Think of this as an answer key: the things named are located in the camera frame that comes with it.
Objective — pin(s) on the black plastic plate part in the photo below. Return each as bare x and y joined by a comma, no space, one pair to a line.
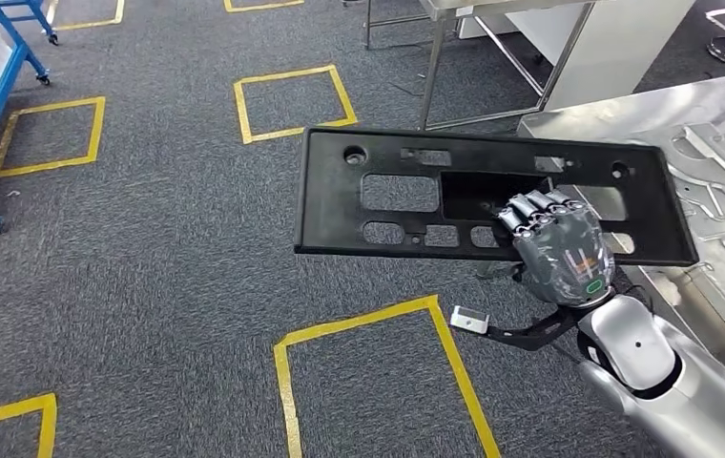
337,208

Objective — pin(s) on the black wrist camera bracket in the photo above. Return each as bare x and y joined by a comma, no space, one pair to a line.
533,335

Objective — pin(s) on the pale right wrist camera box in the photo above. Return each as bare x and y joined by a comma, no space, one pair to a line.
468,319

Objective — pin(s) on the silver stamped metal panel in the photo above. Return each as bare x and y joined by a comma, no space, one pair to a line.
716,189

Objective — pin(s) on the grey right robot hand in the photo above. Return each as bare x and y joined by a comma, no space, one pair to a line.
565,259

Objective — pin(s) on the stainless steel table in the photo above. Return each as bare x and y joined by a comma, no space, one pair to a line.
435,63

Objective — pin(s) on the white panel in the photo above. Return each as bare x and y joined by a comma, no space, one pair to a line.
621,50

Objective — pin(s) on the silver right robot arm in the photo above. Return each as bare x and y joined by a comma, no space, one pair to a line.
634,347

